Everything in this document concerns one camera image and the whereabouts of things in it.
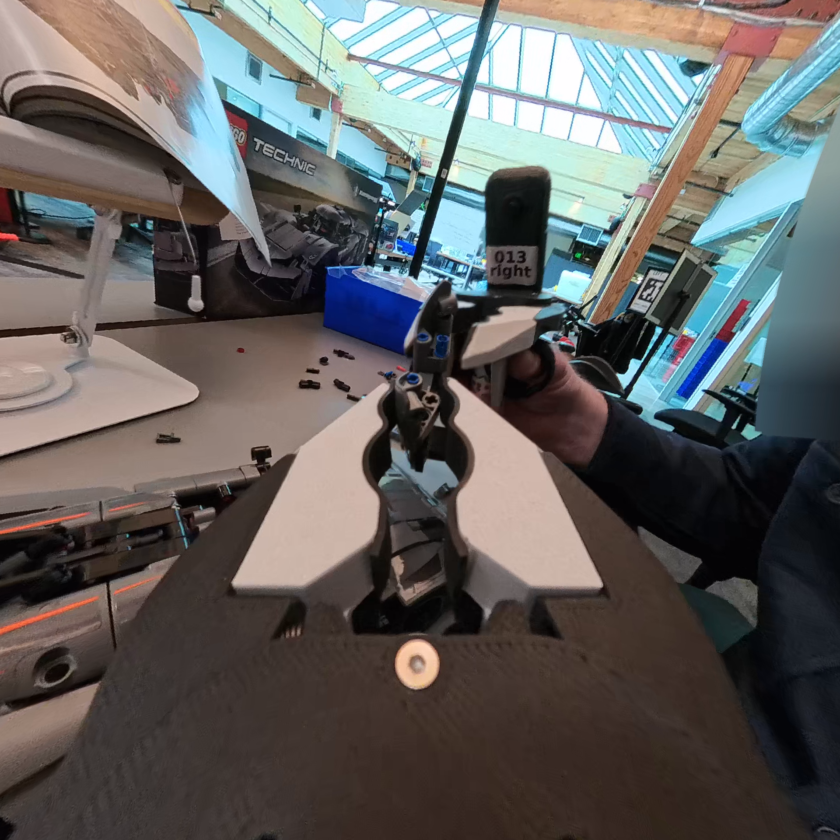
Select open instruction booklet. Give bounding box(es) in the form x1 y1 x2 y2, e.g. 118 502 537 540
0 0 273 266

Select fiducial tag sign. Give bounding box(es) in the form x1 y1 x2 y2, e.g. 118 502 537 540
633 266 670 316

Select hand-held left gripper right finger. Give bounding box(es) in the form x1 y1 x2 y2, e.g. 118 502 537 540
448 378 605 629

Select grey lego liftarm assembly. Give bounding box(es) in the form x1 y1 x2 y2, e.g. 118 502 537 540
387 374 454 473

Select black office chair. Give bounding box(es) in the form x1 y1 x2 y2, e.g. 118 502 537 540
653 387 762 447

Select black pole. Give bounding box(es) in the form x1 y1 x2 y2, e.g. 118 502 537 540
410 0 500 280

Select scattered black lego pins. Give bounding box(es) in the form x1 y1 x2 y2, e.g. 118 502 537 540
156 348 401 444

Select clear plastic bag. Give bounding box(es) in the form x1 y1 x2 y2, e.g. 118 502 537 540
354 266 434 303

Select white book stand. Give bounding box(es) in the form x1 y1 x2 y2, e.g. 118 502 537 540
0 115 231 457

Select grey lego car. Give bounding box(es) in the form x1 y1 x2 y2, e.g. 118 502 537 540
0 446 460 713

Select lego set box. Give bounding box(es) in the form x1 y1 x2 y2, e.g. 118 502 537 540
153 101 385 322

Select blue storage bin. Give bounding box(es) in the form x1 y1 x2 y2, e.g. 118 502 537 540
323 266 434 355

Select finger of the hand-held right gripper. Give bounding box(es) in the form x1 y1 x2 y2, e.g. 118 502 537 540
462 310 537 366

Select person's right forearm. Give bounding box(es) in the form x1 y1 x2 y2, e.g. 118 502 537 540
581 394 815 532

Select dark grey lego fender piece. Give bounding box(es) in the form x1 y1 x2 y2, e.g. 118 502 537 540
410 281 460 378

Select silver air duct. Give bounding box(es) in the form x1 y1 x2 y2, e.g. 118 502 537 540
742 33 840 158

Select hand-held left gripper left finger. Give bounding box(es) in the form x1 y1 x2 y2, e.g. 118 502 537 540
231 382 395 630

